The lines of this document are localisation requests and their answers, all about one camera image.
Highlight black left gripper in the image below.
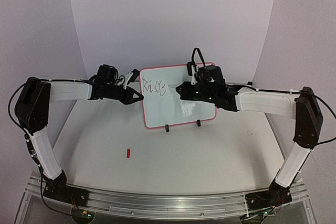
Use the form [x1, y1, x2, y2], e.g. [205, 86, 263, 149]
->
[105, 83, 143, 104]

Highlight pink framed whiteboard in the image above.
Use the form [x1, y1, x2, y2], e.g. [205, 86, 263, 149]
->
[139, 65, 217, 130]

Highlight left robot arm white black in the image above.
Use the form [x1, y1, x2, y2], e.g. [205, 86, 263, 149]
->
[14, 65, 144, 201]

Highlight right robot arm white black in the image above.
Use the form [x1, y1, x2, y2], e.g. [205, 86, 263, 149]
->
[174, 62, 323, 209]

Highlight black left whiteboard stand foot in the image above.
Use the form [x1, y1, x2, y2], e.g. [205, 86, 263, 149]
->
[165, 124, 170, 133]

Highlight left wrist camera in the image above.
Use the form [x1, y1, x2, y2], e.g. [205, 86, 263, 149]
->
[123, 69, 140, 89]

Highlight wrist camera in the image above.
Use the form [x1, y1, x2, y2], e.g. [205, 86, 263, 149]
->
[123, 69, 140, 89]
[186, 61, 198, 85]

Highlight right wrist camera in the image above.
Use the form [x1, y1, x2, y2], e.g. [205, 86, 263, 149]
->
[186, 61, 198, 85]

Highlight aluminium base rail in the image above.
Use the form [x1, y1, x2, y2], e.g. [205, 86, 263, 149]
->
[25, 176, 313, 221]

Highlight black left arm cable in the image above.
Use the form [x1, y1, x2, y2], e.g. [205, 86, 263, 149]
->
[7, 79, 77, 211]

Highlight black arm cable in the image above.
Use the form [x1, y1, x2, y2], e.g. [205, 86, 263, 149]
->
[191, 47, 336, 145]
[7, 79, 77, 211]

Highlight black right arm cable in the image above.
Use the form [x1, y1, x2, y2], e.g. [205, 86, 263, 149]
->
[191, 47, 336, 145]

